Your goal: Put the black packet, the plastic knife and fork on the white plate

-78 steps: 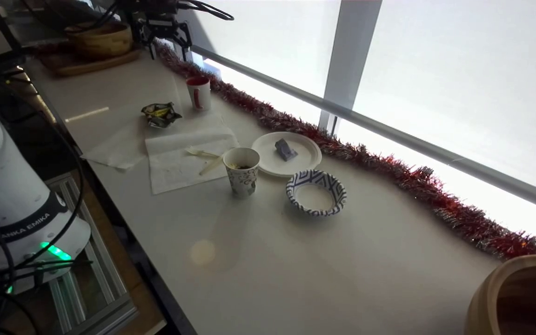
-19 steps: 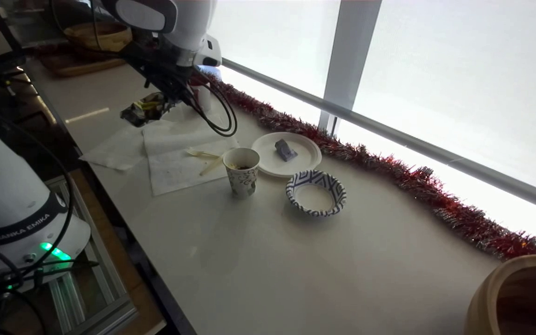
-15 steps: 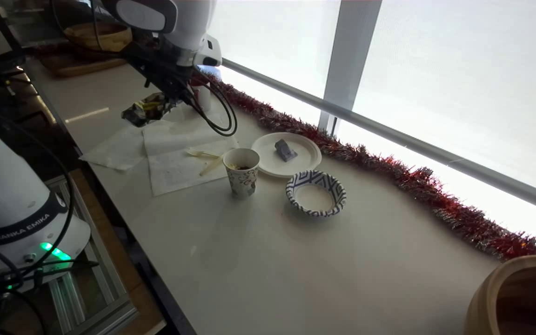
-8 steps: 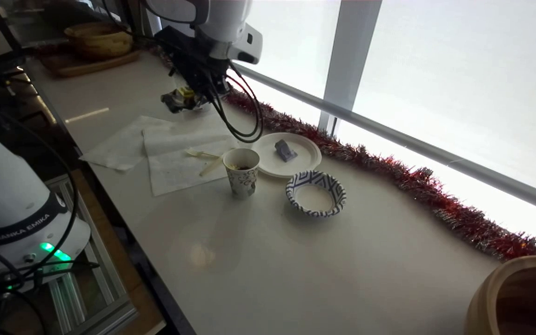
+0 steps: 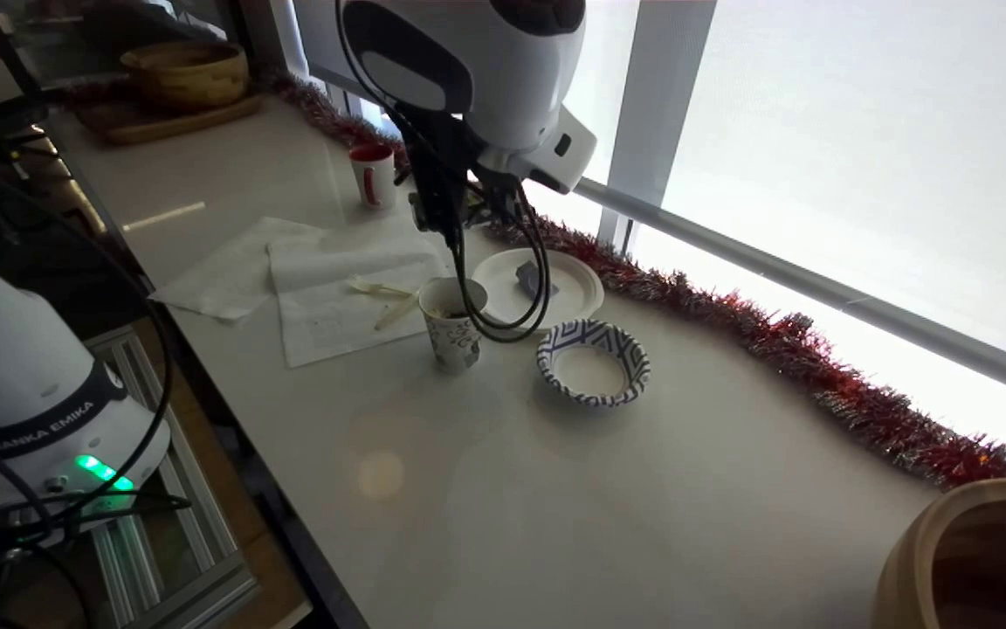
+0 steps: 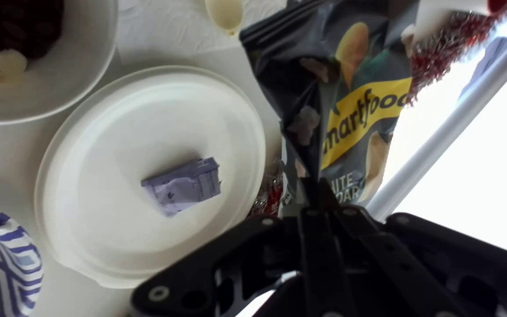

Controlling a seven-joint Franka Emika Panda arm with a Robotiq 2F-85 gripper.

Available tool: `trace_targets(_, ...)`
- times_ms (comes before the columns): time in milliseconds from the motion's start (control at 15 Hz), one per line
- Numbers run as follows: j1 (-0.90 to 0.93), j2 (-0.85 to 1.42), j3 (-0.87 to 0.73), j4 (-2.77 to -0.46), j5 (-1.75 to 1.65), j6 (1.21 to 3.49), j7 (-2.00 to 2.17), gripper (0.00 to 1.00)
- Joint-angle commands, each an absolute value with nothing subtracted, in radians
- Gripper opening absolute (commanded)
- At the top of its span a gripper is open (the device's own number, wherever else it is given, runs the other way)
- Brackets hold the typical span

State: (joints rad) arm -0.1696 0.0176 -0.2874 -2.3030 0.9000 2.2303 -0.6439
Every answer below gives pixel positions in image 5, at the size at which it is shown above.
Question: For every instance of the patterned paper cup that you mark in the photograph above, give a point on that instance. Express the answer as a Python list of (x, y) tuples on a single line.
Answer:
[(455, 341)]

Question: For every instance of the red and white mug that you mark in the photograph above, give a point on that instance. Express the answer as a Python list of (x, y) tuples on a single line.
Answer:
[(374, 179)]

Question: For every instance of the large wooden bowl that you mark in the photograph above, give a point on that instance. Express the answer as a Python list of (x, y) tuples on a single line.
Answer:
[(966, 559)]

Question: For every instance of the wooden tray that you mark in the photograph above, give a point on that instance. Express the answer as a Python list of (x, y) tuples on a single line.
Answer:
[(167, 122)]

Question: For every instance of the white plastic fork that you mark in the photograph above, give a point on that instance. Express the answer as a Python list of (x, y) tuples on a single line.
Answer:
[(376, 286)]

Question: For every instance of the blue patterned paper bowl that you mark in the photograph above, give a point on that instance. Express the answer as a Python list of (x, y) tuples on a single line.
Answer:
[(592, 371)]

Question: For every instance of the white paper sheet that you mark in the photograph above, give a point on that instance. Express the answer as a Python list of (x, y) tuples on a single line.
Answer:
[(333, 306)]

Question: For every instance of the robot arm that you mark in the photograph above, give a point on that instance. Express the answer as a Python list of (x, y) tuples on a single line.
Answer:
[(503, 79)]

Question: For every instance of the window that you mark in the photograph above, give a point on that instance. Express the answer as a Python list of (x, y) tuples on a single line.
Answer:
[(861, 131)]

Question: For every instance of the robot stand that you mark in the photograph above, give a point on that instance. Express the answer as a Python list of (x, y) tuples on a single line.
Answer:
[(149, 533)]

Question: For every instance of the black packet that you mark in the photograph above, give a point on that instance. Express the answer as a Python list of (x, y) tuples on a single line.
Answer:
[(531, 279)]

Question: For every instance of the white plastic knife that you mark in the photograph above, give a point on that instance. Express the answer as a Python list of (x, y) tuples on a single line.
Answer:
[(396, 312)]

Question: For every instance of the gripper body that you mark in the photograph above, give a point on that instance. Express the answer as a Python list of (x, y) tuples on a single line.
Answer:
[(440, 166)]

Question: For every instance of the white paper plate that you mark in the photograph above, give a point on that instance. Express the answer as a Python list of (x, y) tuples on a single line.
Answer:
[(577, 293)]

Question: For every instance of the red and silver tinsel garland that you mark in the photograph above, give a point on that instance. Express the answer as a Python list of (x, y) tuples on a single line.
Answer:
[(782, 345)]

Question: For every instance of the white paper napkin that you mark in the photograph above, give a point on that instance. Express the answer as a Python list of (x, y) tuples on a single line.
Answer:
[(228, 271)]

